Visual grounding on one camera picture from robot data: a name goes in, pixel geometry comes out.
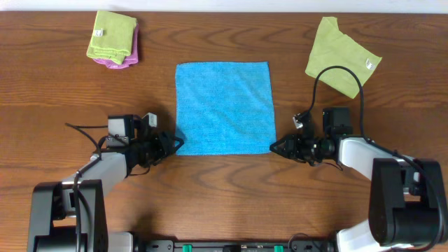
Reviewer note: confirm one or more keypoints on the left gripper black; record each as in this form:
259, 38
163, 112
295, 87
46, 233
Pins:
163, 145

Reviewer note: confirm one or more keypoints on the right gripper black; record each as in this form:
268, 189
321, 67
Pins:
292, 148

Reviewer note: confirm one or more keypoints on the blue microfiber cloth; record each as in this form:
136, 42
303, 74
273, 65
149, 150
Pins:
224, 108

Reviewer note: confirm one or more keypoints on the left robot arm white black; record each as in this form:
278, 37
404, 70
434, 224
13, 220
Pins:
70, 215

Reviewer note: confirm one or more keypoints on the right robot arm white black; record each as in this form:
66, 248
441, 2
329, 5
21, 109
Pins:
408, 206

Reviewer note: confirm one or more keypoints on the pink folded cloth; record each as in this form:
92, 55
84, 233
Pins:
128, 60

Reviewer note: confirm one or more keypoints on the green cloth unfolded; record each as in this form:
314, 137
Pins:
333, 48

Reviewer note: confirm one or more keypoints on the green folded cloth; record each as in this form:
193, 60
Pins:
112, 37

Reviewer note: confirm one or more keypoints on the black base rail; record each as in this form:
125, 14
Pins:
301, 245

